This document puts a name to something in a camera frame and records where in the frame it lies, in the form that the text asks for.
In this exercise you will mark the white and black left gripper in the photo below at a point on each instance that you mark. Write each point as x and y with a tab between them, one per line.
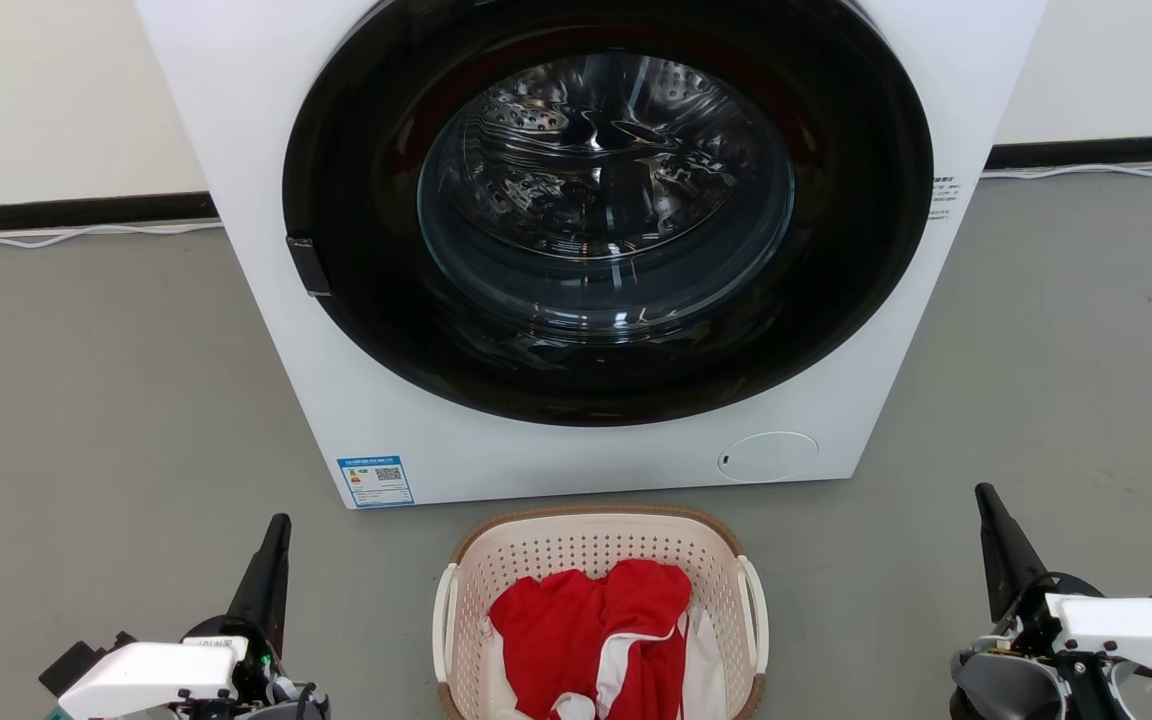
151	675

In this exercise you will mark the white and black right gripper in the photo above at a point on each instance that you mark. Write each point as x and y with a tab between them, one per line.
1126	630

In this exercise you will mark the beige perforated laundry basket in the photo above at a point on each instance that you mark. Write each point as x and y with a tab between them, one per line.
576	545

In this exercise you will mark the blue energy label sticker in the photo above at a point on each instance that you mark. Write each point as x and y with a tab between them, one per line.
375	481

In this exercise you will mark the round white filter cover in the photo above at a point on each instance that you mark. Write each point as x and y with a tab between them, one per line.
768	457

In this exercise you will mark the red garment with white stripes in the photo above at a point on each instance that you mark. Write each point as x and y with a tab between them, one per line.
566	630

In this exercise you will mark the small printed text label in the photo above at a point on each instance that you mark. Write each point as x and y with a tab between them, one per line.
943	198

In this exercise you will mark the black round washer door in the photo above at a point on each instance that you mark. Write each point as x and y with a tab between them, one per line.
356	200

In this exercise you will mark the black baseboard strip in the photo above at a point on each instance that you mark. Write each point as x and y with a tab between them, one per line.
1106	151
66	212

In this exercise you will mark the white front-load washing machine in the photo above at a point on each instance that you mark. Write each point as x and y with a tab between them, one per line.
236	110

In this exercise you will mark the steel washer drum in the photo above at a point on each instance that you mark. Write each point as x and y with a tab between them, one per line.
606	170

